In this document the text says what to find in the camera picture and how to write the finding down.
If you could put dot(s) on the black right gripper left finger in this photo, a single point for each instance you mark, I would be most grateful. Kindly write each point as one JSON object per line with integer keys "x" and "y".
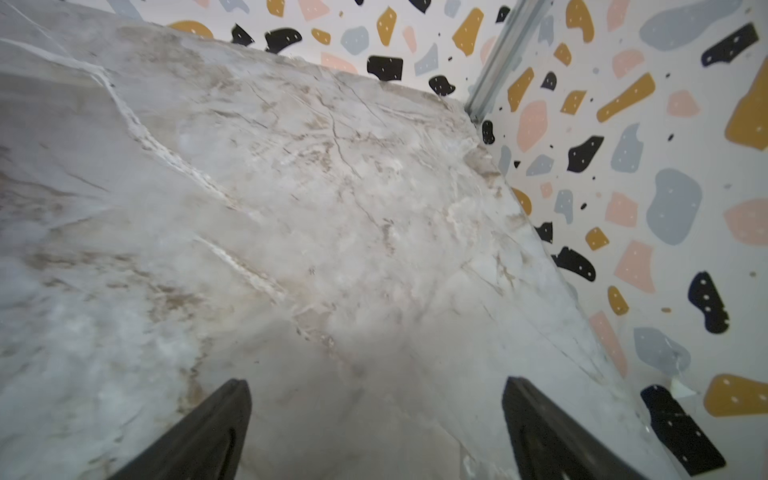
{"x": 206, "y": 444}

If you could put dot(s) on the right aluminium corner post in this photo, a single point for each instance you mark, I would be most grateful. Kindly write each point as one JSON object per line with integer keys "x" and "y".
{"x": 506, "y": 53}

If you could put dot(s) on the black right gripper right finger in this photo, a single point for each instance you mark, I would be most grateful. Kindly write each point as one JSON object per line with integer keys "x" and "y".
{"x": 548, "y": 444}

